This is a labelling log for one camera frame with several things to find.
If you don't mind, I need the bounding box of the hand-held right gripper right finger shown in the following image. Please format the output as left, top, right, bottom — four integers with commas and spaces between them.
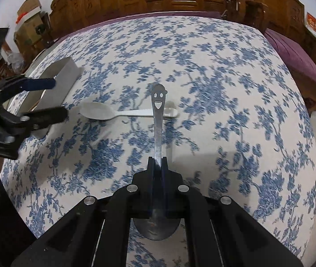
161, 157, 304, 267

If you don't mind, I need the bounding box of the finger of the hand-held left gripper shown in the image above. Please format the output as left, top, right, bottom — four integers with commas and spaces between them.
0, 75, 56, 98
16, 106, 68, 131

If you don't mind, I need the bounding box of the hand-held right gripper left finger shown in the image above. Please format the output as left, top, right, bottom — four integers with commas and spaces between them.
10, 157, 154, 267

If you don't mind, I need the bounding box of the rectangular metal utensil container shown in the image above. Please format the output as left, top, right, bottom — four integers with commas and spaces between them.
6, 57, 79, 140

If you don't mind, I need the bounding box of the smiley handle metal spoon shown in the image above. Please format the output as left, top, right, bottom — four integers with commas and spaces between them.
134, 83, 181, 241

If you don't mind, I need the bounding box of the white spoon with round handle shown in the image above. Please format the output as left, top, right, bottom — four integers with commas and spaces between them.
79, 101, 179, 121

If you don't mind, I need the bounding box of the clear plastic bag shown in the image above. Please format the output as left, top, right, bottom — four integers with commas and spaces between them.
6, 51, 26, 71

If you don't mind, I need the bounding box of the brown cardboard box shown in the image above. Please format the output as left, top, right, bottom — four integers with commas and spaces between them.
14, 14, 51, 59

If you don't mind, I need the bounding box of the white lidded cardboard box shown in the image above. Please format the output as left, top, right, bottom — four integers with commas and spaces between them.
16, 0, 42, 24

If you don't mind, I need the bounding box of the blue floral tablecloth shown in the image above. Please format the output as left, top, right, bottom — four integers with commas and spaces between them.
0, 14, 316, 267

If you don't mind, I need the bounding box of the person's dark clothing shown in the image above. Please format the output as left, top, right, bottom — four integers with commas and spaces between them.
0, 178, 38, 267

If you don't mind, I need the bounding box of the purple bench cushion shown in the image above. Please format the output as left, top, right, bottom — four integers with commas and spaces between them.
264, 28, 316, 87

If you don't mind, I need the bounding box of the dark wooden chair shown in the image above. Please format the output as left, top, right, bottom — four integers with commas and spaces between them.
224, 0, 270, 33

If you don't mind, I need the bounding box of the red wall sign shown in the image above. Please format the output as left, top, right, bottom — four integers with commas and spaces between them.
305, 12, 316, 36

